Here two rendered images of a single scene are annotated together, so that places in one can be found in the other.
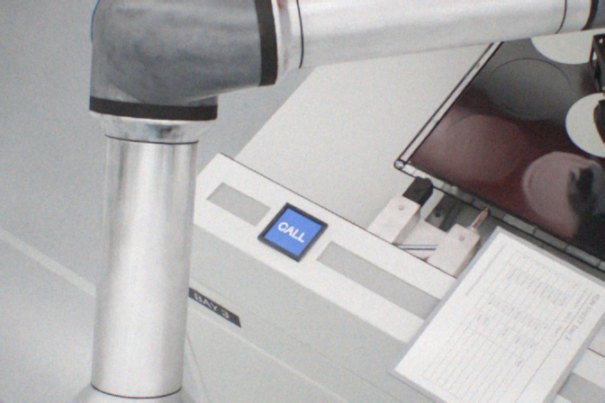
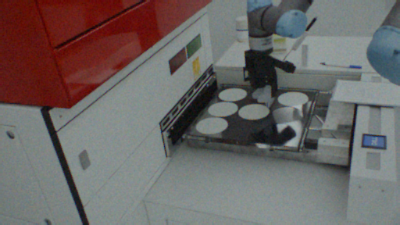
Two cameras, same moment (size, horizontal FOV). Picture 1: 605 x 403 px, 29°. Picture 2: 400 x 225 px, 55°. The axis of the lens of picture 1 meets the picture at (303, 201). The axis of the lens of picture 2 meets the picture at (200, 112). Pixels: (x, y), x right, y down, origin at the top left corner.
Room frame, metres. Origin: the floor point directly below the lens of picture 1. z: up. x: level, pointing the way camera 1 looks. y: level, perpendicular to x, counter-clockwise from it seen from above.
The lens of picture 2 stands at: (1.33, 0.64, 1.54)
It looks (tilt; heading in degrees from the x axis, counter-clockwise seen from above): 29 degrees down; 254
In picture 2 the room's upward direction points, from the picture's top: 8 degrees counter-clockwise
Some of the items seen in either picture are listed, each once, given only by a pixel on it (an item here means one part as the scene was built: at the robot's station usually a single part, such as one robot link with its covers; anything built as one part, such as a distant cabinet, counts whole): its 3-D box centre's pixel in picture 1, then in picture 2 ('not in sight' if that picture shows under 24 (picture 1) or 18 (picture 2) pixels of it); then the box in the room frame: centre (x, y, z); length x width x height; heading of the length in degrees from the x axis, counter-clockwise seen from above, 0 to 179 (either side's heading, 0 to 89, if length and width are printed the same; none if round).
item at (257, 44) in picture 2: not in sight; (261, 41); (0.82, -0.37, 1.13); 0.08 x 0.08 x 0.05
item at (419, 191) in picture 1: (417, 192); (311, 143); (0.80, -0.13, 0.90); 0.04 x 0.02 x 0.03; 138
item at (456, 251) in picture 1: (449, 260); (336, 130); (0.70, -0.15, 0.89); 0.08 x 0.03 x 0.03; 138
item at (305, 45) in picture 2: not in sight; (300, 48); (0.61, -0.48, 1.03); 0.06 x 0.04 x 0.13; 138
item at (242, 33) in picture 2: not in sight; (244, 29); (0.65, -0.87, 1.01); 0.07 x 0.07 x 0.10
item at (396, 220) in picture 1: (389, 228); (333, 145); (0.76, -0.09, 0.89); 0.08 x 0.03 x 0.03; 138
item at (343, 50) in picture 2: not in sight; (303, 67); (0.53, -0.60, 0.89); 0.62 x 0.35 x 0.14; 138
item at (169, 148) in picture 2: not in sight; (194, 109); (1.03, -0.50, 0.89); 0.44 x 0.02 x 0.10; 48
